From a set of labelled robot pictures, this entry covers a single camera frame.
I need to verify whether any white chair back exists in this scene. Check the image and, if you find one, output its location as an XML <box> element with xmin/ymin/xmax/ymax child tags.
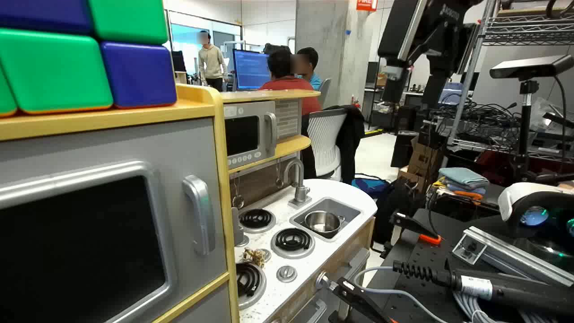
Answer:
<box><xmin>305</xmin><ymin>109</ymin><xmax>348</xmax><ymax>179</ymax></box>

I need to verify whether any grey toy microwave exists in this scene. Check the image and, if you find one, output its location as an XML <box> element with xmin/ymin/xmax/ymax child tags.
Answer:
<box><xmin>221</xmin><ymin>98</ymin><xmax>303</xmax><ymax>170</ymax></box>

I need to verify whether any small steel pot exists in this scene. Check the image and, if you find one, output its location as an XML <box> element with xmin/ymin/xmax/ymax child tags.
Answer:
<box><xmin>303</xmin><ymin>207</ymin><xmax>343</xmax><ymax>236</ymax></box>

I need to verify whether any brown cardboard box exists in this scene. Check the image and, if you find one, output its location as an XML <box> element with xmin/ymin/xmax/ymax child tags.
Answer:
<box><xmin>405</xmin><ymin>139</ymin><xmax>447</xmax><ymax>184</ymax></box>

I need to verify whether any black bar clamp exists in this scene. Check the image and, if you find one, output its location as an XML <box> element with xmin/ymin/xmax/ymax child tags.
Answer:
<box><xmin>316</xmin><ymin>270</ymin><xmax>397</xmax><ymax>323</ymax></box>

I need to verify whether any clamp with orange handle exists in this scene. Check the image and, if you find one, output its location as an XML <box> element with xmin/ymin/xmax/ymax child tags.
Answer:
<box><xmin>389</xmin><ymin>211</ymin><xmax>445</xmax><ymax>247</ymax></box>

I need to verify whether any blue computer monitor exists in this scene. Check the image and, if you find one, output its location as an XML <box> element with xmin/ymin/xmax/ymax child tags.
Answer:
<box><xmin>231</xmin><ymin>48</ymin><xmax>275</xmax><ymax>93</ymax></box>

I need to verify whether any black coil toy burner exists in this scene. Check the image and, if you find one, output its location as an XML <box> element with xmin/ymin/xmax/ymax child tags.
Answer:
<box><xmin>235</xmin><ymin>259</ymin><xmax>269</xmax><ymax>310</ymax></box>
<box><xmin>237</xmin><ymin>206</ymin><xmax>278</xmax><ymax>233</ymax></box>
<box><xmin>269</xmin><ymin>225</ymin><xmax>316</xmax><ymax>259</ymax></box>

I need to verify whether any metal wire shelf rack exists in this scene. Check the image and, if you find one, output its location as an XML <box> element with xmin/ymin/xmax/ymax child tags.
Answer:
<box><xmin>447</xmin><ymin>0</ymin><xmax>574</xmax><ymax>145</ymax></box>

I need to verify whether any grey cable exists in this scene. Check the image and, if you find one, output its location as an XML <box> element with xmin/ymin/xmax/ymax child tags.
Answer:
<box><xmin>352</xmin><ymin>265</ymin><xmax>450</xmax><ymax>323</ymax></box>

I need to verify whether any silver stove knob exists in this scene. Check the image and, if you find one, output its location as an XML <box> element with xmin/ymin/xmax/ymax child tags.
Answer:
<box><xmin>275</xmin><ymin>263</ymin><xmax>300</xmax><ymax>283</ymax></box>

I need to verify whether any folded blue cloth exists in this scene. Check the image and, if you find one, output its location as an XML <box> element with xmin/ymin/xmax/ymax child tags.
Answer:
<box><xmin>438</xmin><ymin>164</ymin><xmax>492</xmax><ymax>195</ymax></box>

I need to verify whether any person in red shirt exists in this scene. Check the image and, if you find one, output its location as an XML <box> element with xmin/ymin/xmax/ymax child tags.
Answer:
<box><xmin>260</xmin><ymin>42</ymin><xmax>323</xmax><ymax>118</ymax></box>

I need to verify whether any person in blue shirt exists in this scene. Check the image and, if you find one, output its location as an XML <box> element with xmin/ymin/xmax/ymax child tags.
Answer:
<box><xmin>294</xmin><ymin>44</ymin><xmax>325</xmax><ymax>91</ymax></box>

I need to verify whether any blue bag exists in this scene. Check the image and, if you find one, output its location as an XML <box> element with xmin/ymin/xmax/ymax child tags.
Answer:
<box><xmin>352</xmin><ymin>173</ymin><xmax>393</xmax><ymax>200</ymax></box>

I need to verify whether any grey toy faucet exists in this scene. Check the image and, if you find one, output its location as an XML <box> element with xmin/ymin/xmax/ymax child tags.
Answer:
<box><xmin>282</xmin><ymin>157</ymin><xmax>312</xmax><ymax>207</ymax></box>

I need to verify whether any white and black headset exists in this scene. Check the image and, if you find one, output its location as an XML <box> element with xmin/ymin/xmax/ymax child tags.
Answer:
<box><xmin>497</xmin><ymin>179</ymin><xmax>574</xmax><ymax>270</ymax></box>

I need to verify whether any black tool with silver collar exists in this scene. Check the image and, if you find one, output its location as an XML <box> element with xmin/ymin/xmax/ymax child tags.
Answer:
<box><xmin>391</xmin><ymin>258</ymin><xmax>574</xmax><ymax>319</ymax></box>

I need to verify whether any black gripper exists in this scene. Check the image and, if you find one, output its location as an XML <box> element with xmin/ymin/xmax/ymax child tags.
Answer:
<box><xmin>382</xmin><ymin>60</ymin><xmax>413</xmax><ymax>103</ymax></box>

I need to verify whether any small brown stuffed animal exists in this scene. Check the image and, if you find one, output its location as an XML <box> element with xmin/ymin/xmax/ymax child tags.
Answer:
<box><xmin>242</xmin><ymin>245</ymin><xmax>273</xmax><ymax>268</ymax></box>

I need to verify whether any toy kitchen with yellow trim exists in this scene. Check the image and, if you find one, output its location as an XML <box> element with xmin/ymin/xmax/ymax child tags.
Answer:
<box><xmin>0</xmin><ymin>82</ymin><xmax>380</xmax><ymax>323</ymax></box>

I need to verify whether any person in beige shirt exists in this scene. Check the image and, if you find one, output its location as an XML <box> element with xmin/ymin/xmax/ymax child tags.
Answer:
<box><xmin>196</xmin><ymin>28</ymin><xmax>228</xmax><ymax>93</ymax></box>

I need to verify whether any silver aluminium bar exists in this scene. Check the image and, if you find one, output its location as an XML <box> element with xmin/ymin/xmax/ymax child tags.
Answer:
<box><xmin>450</xmin><ymin>224</ymin><xmax>574</xmax><ymax>288</ymax></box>

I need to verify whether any black stereo camera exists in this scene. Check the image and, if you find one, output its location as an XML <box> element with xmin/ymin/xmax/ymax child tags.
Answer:
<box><xmin>488</xmin><ymin>51</ymin><xmax>574</xmax><ymax>80</ymax></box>

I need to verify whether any blue plastic tub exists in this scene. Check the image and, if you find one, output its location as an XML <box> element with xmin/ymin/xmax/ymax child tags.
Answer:
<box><xmin>438</xmin><ymin>80</ymin><xmax>466</xmax><ymax>107</ymax></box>

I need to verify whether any black jacket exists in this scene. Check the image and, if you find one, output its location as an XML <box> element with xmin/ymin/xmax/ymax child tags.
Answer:
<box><xmin>334</xmin><ymin>105</ymin><xmax>366</xmax><ymax>184</ymax></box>

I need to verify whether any black camera stand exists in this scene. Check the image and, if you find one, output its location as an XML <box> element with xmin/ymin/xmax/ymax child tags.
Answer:
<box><xmin>517</xmin><ymin>76</ymin><xmax>540</xmax><ymax>157</ymax></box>

